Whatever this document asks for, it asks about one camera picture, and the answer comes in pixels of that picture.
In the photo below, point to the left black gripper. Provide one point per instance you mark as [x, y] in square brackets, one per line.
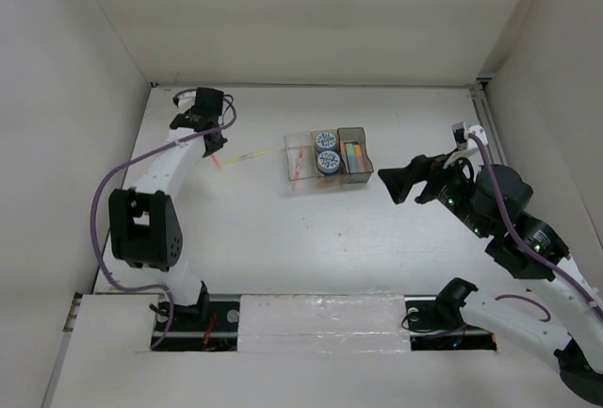
[215, 148]

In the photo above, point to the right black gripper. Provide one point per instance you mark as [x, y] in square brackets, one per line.
[399, 179]

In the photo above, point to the red slim pen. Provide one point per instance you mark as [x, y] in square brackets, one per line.
[216, 161]

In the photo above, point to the orange cap highlighter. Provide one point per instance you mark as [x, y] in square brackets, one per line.
[359, 157]

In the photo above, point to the yellow-orange cap highlighter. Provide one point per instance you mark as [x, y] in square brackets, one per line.
[351, 157]

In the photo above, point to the yellow slim pen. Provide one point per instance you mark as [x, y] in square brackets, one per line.
[245, 157]

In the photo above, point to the blue cleaning gel jar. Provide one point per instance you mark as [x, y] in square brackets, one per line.
[328, 163]

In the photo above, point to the pink slim pen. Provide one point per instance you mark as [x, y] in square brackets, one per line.
[299, 162]

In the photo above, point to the green cap highlighter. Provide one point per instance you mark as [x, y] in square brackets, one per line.
[343, 157]

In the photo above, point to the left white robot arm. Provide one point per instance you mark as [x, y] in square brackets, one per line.
[145, 232]

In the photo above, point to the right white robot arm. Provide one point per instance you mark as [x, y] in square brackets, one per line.
[491, 203]

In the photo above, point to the smoky grey plastic bin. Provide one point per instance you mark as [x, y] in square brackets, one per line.
[356, 135]

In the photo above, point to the clear plastic bin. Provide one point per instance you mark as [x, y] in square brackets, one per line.
[308, 177]

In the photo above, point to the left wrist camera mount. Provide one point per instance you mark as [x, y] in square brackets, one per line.
[184, 99]

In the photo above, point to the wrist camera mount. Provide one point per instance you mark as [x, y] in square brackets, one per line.
[184, 99]
[466, 136]

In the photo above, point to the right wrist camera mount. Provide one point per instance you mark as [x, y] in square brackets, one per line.
[466, 136]

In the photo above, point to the aluminium rail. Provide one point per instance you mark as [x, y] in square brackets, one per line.
[486, 119]

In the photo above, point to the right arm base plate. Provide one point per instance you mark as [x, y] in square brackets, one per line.
[429, 331]

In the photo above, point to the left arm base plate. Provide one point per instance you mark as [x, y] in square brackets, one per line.
[217, 333]

